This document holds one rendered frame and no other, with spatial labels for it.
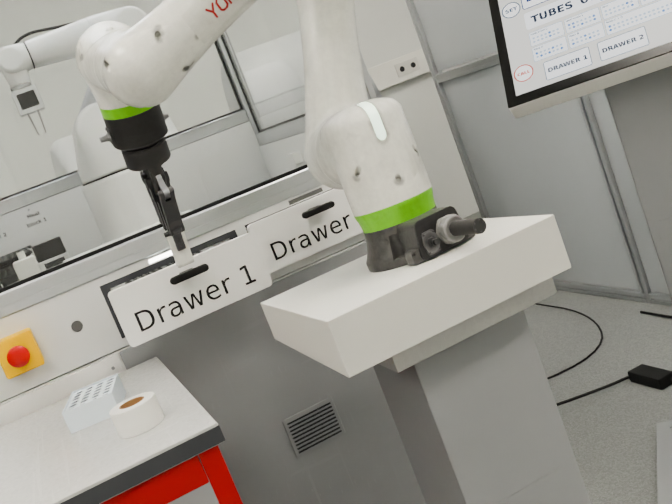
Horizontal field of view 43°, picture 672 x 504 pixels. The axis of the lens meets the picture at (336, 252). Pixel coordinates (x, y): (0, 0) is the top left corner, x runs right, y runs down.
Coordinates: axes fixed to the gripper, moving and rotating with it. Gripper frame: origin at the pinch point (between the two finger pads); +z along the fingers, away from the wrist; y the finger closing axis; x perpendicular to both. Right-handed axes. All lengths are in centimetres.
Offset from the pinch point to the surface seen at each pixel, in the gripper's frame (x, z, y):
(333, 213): 35.7, 14.7, -16.9
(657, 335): 146, 117, -41
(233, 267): 8.9, 10.3, -4.3
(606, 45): 92, -7, 6
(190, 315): -2.0, 15.1, -2.6
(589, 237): 168, 112, -98
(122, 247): -7.3, 5.8, -21.8
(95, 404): -23.4, 13.0, 14.6
